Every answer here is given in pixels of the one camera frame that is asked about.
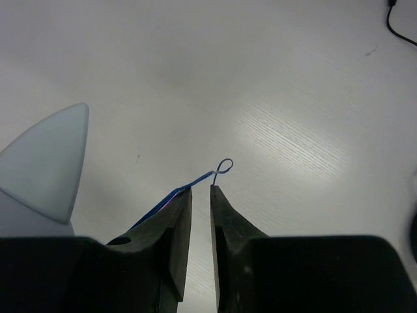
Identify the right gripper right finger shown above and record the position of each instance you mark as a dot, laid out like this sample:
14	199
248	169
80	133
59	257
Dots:
255	272

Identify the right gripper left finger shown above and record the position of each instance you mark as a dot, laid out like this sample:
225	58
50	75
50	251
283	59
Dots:
141	270

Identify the teal cat-ear headphones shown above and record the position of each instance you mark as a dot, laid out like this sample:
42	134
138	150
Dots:
40	174

